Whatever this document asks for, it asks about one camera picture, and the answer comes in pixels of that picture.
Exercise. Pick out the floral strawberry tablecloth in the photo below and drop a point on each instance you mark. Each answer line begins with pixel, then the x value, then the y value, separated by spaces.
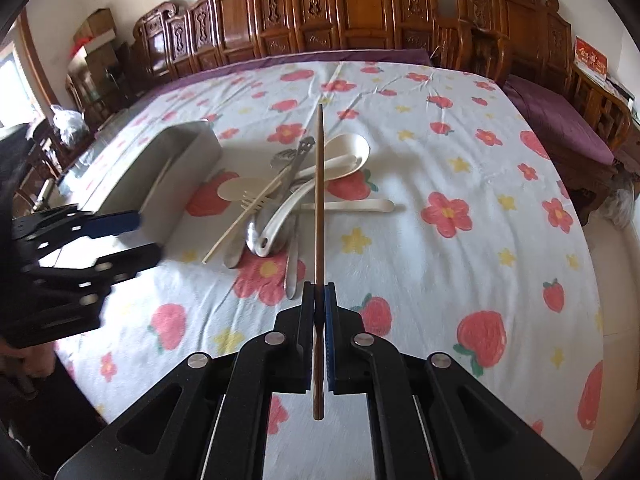
pixel 425 270

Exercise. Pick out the stainless steel tray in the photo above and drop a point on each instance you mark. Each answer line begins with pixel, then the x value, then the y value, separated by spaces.
pixel 190 160

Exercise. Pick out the person's left hand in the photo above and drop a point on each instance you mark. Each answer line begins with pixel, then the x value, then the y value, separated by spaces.
pixel 30 360

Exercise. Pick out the clear plastic bag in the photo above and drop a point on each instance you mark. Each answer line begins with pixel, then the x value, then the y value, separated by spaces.
pixel 617 210

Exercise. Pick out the large white ceramic spoon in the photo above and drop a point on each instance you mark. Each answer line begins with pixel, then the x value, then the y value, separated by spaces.
pixel 347 147

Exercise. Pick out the light bamboo chopstick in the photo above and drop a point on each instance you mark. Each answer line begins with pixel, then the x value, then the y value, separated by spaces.
pixel 227 237

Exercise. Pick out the purple armchair cushion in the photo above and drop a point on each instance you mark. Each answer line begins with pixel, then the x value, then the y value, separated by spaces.
pixel 555 115

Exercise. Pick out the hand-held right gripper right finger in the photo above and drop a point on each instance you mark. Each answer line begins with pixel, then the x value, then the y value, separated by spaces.
pixel 330 320

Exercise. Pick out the metal fork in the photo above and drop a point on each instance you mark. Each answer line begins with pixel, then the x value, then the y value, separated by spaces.
pixel 250 204

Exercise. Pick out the carved wooden armchair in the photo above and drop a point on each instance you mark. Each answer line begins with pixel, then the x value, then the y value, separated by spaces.
pixel 515 25

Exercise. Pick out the red gift box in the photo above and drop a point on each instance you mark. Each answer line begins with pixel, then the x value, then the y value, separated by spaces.
pixel 591 57

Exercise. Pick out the long carved wooden bench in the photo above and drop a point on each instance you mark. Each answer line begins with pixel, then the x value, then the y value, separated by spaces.
pixel 300 10

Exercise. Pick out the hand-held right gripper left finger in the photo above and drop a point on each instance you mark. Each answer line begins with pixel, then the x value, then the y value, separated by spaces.
pixel 308 305

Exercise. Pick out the brown wooden chopstick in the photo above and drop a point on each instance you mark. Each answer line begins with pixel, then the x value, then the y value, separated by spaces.
pixel 319 185

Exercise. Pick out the white red box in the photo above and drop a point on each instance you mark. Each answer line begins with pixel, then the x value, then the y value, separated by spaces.
pixel 95 47

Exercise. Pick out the dark wooden chair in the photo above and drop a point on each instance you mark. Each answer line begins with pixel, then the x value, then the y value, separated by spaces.
pixel 97 90

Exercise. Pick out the long purple bench cushion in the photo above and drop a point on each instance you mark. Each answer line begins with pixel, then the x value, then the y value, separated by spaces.
pixel 300 56

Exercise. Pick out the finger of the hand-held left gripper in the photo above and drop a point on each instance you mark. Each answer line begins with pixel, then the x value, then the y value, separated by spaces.
pixel 115 223
pixel 135 257

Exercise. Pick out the white plastic bag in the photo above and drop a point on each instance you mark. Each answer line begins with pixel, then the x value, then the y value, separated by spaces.
pixel 67 122

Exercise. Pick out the brown cardboard box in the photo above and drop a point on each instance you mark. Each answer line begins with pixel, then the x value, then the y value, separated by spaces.
pixel 95 25

